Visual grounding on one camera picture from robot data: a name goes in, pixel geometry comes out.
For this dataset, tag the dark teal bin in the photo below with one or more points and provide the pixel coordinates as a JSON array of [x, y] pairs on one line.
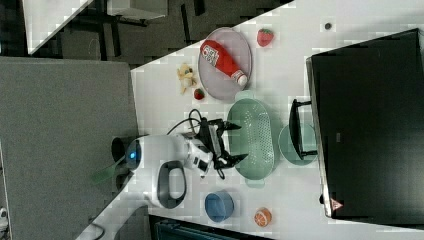
[[169, 229]]

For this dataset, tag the grey fabric panel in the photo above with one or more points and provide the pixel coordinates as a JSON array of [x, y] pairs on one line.
[[58, 120]]

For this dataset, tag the black toaster oven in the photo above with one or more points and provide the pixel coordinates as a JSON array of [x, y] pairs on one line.
[[368, 114]]

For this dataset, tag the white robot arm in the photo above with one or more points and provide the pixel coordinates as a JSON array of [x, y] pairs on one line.
[[158, 164]]

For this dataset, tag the mint green plastic strainer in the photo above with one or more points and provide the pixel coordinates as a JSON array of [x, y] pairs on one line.
[[254, 138]]

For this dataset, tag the yellow plush banana toy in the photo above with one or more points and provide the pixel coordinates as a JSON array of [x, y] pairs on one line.
[[186, 77]]

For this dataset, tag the grey round plate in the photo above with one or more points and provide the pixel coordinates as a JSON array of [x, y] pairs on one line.
[[216, 83]]

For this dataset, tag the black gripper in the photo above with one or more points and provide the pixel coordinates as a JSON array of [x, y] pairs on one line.
[[210, 134]]

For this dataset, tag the orange slice toy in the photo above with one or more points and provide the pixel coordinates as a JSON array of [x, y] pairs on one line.
[[263, 217]]

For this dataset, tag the large red strawberry toy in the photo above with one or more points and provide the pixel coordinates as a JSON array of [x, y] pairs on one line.
[[264, 37]]

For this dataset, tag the small red strawberry toy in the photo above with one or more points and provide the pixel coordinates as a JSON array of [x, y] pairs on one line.
[[199, 94]]

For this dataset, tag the blue bowl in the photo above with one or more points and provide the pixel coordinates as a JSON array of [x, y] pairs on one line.
[[219, 206]]

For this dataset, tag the red plush ketchup bottle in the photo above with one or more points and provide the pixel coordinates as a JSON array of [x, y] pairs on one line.
[[217, 56]]

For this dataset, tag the white side table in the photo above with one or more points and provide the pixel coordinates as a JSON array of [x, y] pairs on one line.
[[44, 18]]

